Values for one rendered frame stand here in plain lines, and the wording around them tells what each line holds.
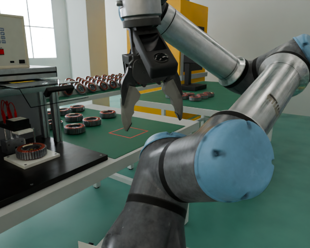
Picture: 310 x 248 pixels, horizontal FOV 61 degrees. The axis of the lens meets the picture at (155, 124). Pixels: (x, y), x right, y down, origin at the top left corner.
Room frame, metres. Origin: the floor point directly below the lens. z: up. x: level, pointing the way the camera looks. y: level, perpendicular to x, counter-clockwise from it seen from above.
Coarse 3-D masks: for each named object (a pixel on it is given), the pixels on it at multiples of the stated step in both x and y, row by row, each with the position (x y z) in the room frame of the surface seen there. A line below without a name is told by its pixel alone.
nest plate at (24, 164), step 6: (48, 150) 1.03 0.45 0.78; (6, 156) 0.96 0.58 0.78; (12, 156) 0.96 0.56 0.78; (42, 156) 0.96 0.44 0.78; (48, 156) 0.96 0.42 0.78; (54, 156) 0.97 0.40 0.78; (12, 162) 0.91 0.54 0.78; (18, 162) 0.90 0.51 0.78; (24, 162) 0.90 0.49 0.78; (30, 162) 0.90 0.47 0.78; (36, 162) 0.91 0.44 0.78; (42, 162) 0.93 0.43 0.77; (24, 168) 0.87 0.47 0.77
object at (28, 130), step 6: (6, 120) 1.00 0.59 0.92; (12, 120) 0.99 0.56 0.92; (18, 120) 0.99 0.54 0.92; (24, 120) 1.01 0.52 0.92; (0, 126) 1.03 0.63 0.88; (6, 126) 1.00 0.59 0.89; (12, 126) 0.98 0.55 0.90; (18, 126) 0.98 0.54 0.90; (24, 126) 1.00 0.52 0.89; (30, 126) 1.02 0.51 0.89; (6, 132) 1.04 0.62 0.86; (12, 132) 0.99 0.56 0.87; (18, 132) 0.96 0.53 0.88; (24, 132) 0.98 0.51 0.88; (6, 138) 1.03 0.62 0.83; (12, 138) 1.05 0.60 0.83
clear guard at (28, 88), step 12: (0, 84) 0.96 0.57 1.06; (12, 84) 0.96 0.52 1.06; (24, 84) 0.96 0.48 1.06; (36, 84) 0.96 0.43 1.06; (48, 84) 0.96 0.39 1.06; (60, 84) 0.98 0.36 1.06; (72, 84) 1.02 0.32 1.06; (24, 96) 0.85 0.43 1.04; (36, 96) 0.87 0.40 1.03; (60, 96) 0.94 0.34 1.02; (72, 96) 0.97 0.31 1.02; (84, 96) 1.01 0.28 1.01
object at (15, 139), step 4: (20, 136) 1.08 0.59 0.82; (0, 140) 1.04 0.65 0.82; (4, 140) 1.03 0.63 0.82; (8, 140) 1.03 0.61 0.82; (12, 140) 1.03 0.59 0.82; (16, 140) 1.05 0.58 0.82; (20, 140) 1.06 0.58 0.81; (4, 144) 1.02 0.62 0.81; (8, 144) 1.02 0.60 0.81; (12, 144) 1.03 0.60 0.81; (16, 144) 1.04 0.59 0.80; (20, 144) 1.06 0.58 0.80; (24, 144) 1.07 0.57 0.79; (4, 148) 1.02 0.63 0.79; (8, 148) 1.02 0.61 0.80; (12, 148) 1.03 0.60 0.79; (4, 152) 1.02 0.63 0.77; (8, 152) 1.01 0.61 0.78; (12, 152) 1.03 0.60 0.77
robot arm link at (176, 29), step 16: (160, 16) 0.64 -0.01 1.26; (176, 16) 0.66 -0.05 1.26; (160, 32) 0.66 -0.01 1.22; (176, 32) 0.66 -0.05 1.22; (192, 32) 0.67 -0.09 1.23; (176, 48) 0.70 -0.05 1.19; (192, 48) 0.68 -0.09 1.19; (208, 48) 0.69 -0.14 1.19; (224, 48) 0.72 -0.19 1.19; (208, 64) 0.71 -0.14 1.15; (224, 64) 0.71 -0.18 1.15; (240, 64) 0.73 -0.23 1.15; (224, 80) 0.74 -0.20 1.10; (240, 80) 0.72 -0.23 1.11
